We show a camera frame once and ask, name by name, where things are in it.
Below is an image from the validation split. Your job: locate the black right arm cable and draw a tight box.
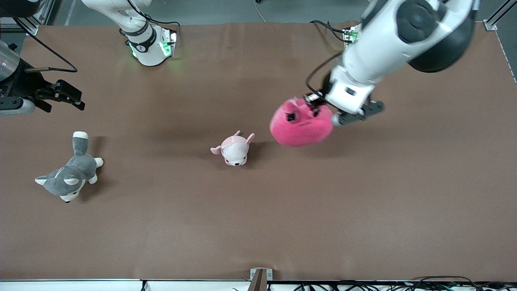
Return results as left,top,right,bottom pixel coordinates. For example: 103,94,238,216
124,0,181,38

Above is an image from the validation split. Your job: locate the aluminium frame profile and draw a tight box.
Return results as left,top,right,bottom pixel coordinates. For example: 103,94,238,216
483,0,517,31
14,0,55,36

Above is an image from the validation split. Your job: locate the right arm base connector plate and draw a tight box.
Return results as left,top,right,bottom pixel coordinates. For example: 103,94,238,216
160,31,178,58

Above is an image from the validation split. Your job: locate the grey metal bracket post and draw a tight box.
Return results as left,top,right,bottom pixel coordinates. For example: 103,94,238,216
249,268,273,291

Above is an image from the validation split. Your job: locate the left arm base connector plate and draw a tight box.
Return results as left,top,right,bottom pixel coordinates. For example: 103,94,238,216
343,25,361,44

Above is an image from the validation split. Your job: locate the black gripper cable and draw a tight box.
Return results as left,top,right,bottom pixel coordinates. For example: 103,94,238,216
305,52,345,97
13,18,78,74

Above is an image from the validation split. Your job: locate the black left arm base cable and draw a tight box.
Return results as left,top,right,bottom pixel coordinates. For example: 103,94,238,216
310,19,349,43

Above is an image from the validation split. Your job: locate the thin grey floor cable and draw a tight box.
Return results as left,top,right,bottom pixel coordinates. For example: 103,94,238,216
253,0,267,23

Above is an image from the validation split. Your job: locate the brown table cover sheet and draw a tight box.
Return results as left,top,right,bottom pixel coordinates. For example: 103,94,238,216
0,21,517,282

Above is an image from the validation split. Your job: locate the round bright pink plush toy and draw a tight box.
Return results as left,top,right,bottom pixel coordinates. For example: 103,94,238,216
269,97,335,148

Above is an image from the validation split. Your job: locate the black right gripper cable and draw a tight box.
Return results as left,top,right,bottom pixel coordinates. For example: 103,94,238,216
13,18,78,74

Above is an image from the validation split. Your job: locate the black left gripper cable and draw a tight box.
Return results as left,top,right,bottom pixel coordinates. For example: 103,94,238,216
305,52,345,97

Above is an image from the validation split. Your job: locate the grey husky plush toy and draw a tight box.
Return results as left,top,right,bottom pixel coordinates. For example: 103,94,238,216
34,131,104,203

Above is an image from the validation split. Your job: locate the pale pink puppy plush toy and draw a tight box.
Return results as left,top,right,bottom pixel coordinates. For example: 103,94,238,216
210,130,256,167

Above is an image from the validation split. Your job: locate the white table edge rail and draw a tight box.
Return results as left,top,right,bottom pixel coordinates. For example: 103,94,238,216
0,278,517,291

